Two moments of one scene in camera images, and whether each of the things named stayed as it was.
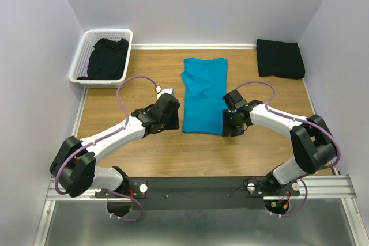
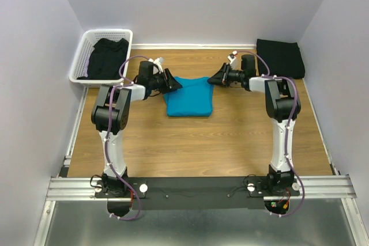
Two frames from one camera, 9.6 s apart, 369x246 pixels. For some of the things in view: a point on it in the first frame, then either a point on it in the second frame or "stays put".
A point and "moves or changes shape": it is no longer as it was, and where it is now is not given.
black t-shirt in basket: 107,60 stays put
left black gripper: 174,123 -> 170,84
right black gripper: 234,131 -> 221,77
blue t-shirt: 206,84 moves or changes shape
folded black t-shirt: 279,59 stays put
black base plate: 198,193 stays put
